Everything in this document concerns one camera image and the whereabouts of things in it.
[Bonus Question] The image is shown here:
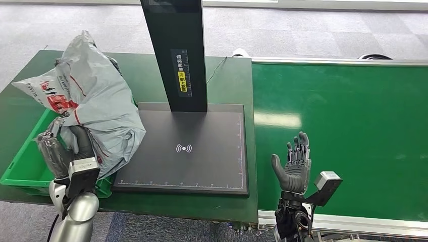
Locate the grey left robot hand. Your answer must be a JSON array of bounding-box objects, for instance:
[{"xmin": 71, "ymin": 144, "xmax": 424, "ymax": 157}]
[{"xmin": 36, "ymin": 116, "xmax": 97, "ymax": 181}]

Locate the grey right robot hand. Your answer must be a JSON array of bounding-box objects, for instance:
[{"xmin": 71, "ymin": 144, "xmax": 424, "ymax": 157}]
[{"xmin": 271, "ymin": 131, "xmax": 312, "ymax": 196}]

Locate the grey plastic mailer package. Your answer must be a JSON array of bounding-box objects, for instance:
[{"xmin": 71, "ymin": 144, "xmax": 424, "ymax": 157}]
[{"xmin": 12, "ymin": 30, "xmax": 147, "ymax": 181}]

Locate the green plastic delivery box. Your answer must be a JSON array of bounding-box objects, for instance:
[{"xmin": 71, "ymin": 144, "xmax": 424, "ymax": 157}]
[{"xmin": 0, "ymin": 97, "xmax": 139, "ymax": 198}]

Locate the green conveyor belt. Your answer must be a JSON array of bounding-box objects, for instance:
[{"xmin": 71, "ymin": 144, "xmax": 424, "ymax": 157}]
[{"xmin": 251, "ymin": 57, "xmax": 428, "ymax": 239}]

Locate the black inbound scanning machine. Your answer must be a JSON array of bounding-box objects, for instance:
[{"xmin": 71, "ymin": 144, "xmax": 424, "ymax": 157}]
[{"xmin": 112, "ymin": 0, "xmax": 250, "ymax": 197}]

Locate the dark green table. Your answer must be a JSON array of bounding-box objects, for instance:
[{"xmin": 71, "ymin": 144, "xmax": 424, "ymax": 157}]
[{"xmin": 0, "ymin": 50, "xmax": 259, "ymax": 225}]

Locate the small white round object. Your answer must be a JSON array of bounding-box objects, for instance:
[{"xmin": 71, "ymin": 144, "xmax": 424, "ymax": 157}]
[{"xmin": 231, "ymin": 48, "xmax": 251, "ymax": 59}]

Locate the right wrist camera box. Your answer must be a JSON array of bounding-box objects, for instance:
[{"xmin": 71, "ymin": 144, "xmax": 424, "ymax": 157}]
[{"xmin": 302, "ymin": 171, "xmax": 344, "ymax": 207}]

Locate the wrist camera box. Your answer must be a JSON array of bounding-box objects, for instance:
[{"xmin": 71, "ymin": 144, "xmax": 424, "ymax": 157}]
[
  {"xmin": 68, "ymin": 157, "xmax": 101, "ymax": 198},
  {"xmin": 302, "ymin": 171, "xmax": 344, "ymax": 207}
]

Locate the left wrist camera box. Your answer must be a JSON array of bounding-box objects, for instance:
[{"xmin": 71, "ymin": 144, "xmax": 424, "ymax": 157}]
[{"xmin": 68, "ymin": 157, "xmax": 101, "ymax": 198}]

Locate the black cable loop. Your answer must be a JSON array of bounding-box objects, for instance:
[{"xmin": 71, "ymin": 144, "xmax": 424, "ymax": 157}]
[{"xmin": 357, "ymin": 53, "xmax": 394, "ymax": 61}]

